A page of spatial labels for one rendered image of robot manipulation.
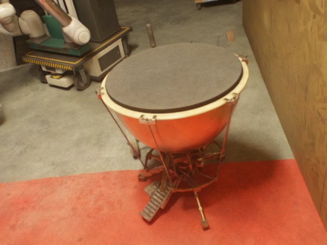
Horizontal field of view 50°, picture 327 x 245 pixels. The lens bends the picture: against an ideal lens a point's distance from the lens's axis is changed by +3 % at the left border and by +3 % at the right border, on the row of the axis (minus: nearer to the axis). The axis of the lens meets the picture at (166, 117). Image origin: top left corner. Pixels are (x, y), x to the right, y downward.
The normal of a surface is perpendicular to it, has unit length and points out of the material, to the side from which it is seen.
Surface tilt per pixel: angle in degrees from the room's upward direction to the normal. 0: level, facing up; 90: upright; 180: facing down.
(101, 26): 90
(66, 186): 0
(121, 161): 0
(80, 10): 90
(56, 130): 0
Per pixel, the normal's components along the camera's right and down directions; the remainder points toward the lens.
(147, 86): -0.14, -0.81
